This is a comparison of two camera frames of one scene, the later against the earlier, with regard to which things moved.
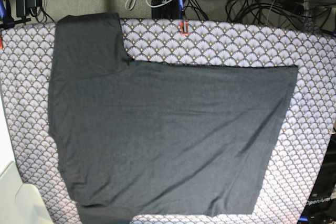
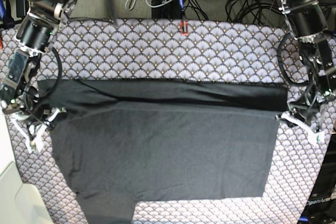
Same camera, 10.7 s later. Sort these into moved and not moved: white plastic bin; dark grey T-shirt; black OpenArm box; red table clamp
Moved: dark grey T-shirt
Not moved: white plastic bin; red table clamp; black OpenArm box
